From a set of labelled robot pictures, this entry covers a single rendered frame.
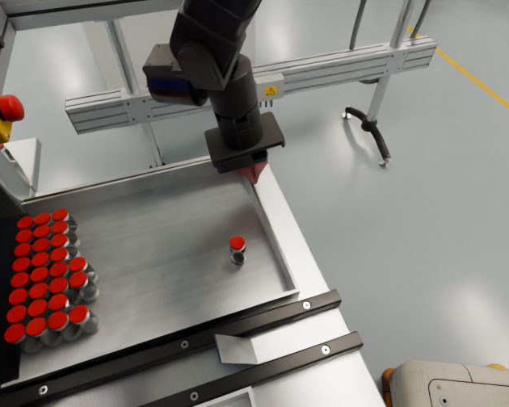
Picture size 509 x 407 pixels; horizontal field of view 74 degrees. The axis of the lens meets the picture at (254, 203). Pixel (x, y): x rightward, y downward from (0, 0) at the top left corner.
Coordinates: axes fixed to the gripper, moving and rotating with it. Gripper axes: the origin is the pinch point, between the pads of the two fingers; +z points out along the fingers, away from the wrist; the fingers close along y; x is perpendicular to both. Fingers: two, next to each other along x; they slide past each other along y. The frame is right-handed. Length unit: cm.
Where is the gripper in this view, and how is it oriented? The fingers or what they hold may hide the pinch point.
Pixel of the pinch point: (253, 178)
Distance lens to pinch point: 54.1
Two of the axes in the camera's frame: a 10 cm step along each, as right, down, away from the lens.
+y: -9.5, 3.0, -0.3
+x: 2.5, 7.6, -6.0
